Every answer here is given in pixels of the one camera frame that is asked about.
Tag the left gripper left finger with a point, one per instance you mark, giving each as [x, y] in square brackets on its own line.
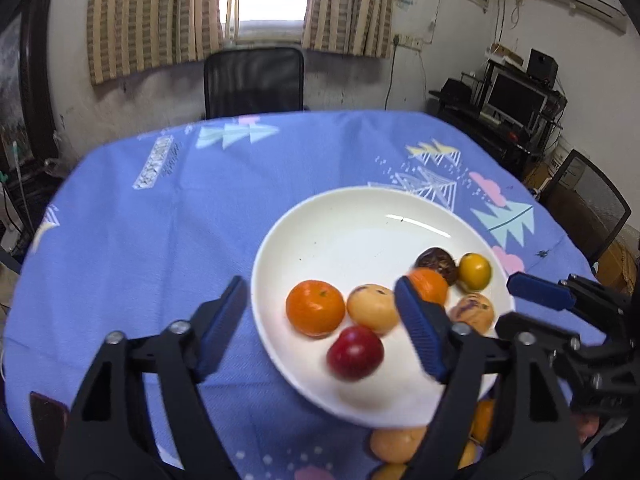
[109, 433]

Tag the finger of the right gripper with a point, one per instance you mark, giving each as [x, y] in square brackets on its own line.
[542, 290]
[549, 341]

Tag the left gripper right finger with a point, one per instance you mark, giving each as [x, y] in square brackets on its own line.
[532, 433]

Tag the yellow green citrus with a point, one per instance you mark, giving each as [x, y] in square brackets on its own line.
[474, 272]

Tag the textured orange mandarin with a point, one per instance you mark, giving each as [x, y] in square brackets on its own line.
[429, 285]

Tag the large pale yellow fruit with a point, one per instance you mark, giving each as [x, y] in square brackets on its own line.
[373, 306]

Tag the person's right hand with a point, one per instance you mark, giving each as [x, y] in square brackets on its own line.
[587, 426]

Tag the smooth orange fruit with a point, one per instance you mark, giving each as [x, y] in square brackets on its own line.
[482, 419]

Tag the tan streaked round fruit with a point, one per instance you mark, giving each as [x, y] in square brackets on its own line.
[476, 310]

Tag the black side chair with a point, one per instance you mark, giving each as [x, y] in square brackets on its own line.
[586, 204]

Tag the pale yellow round fruit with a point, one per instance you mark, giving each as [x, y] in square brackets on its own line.
[396, 446]

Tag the yellow spotted round fruit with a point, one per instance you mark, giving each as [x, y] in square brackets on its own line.
[388, 472]

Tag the dark red plum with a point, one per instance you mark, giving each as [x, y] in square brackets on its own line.
[356, 354]

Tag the white oval plate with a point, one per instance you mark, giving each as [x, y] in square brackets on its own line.
[351, 237]

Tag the black metal desk rack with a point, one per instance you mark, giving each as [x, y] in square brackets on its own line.
[517, 150]

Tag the blue patterned tablecloth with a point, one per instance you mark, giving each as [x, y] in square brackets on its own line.
[147, 228]

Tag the computer monitor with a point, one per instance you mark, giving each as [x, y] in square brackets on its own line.
[513, 100]

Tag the striped right curtain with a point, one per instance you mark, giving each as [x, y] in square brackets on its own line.
[349, 27]

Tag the striped curtain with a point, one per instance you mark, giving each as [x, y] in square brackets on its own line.
[126, 37]
[349, 27]

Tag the black office chair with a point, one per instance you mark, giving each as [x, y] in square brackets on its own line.
[253, 81]

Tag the striped left curtain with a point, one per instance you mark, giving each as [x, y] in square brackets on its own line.
[126, 37]

